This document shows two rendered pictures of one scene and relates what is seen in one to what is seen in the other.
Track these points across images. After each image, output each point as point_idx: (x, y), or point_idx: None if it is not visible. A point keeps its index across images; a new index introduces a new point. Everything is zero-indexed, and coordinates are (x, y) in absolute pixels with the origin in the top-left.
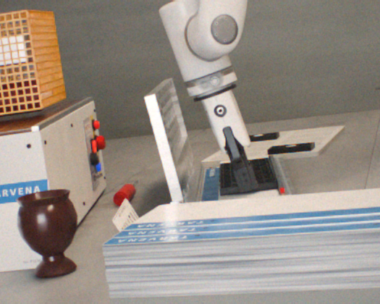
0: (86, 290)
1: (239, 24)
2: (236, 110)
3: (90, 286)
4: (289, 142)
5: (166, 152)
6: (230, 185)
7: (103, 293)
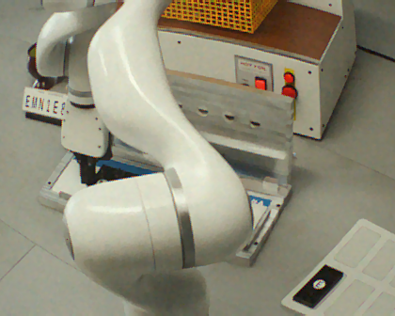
0: None
1: (37, 64)
2: (63, 117)
3: (3, 95)
4: (382, 300)
5: None
6: (111, 174)
7: None
